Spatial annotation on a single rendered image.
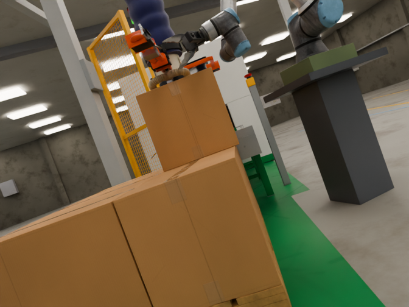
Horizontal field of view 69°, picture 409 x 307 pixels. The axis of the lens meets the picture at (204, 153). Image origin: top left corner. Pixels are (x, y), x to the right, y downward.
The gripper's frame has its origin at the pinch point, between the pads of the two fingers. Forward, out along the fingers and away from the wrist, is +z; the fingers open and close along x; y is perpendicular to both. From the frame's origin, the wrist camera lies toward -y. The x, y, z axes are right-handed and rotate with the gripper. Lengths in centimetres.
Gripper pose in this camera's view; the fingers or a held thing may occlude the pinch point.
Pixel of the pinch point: (170, 55)
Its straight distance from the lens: 150.6
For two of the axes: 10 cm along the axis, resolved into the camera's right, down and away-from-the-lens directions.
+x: -5.4, -8.4, -0.4
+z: -8.4, 5.3, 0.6
